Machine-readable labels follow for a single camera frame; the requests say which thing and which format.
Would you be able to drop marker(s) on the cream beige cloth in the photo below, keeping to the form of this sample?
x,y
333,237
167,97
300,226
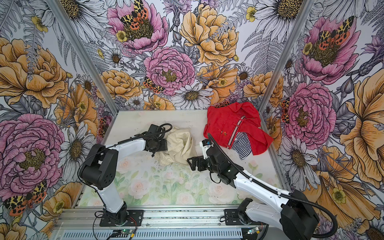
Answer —
x,y
180,147

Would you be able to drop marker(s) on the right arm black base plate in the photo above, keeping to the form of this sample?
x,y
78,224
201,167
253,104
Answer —
x,y
233,217

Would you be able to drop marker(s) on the green circuit board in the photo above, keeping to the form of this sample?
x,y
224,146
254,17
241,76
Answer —
x,y
123,232
253,231

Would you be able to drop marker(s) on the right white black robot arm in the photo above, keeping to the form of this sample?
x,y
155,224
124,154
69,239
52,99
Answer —
x,y
267,204

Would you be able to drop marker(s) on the left aluminium corner post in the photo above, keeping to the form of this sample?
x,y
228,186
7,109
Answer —
x,y
64,21

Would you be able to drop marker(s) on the aluminium front rail frame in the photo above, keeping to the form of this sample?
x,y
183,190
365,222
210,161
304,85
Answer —
x,y
154,217

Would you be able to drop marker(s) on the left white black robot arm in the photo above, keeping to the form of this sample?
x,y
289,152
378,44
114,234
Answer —
x,y
99,170

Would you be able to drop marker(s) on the aluminium corner post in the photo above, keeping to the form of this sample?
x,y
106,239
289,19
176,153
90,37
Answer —
x,y
64,21
291,41

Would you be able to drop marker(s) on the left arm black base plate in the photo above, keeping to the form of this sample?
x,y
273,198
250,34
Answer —
x,y
127,218

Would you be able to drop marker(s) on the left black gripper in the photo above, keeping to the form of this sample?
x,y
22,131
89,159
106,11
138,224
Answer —
x,y
163,147

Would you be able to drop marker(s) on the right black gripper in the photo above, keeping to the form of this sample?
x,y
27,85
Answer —
x,y
200,159

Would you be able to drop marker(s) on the white slotted cable duct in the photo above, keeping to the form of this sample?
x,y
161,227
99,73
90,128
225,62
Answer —
x,y
159,234

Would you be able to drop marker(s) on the right aluminium corner post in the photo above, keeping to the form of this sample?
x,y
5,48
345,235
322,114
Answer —
x,y
291,41

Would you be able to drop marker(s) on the left green circuit board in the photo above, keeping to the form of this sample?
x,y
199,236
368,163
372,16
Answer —
x,y
123,232

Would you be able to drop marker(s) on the right green circuit board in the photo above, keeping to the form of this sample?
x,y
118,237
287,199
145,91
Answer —
x,y
253,231

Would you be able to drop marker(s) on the red shirt with striped trim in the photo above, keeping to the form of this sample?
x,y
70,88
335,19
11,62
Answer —
x,y
224,123

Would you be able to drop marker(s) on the blue white striped cloth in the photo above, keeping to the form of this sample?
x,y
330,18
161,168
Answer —
x,y
242,145

